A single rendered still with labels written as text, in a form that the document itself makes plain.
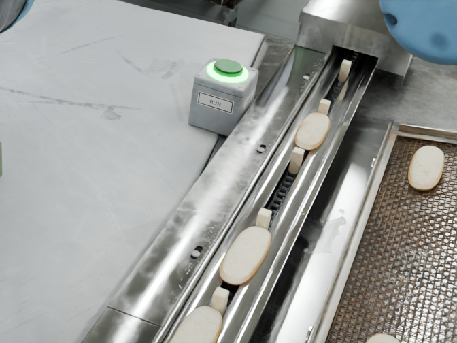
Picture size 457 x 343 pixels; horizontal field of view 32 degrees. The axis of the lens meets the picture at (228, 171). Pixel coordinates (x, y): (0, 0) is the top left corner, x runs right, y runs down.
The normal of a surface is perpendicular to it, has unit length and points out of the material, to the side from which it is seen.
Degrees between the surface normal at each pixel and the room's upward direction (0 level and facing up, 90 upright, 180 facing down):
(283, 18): 0
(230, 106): 90
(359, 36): 90
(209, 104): 90
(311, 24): 90
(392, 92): 0
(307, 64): 0
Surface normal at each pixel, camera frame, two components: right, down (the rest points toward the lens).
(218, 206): 0.14, -0.81
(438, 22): -0.46, 0.48
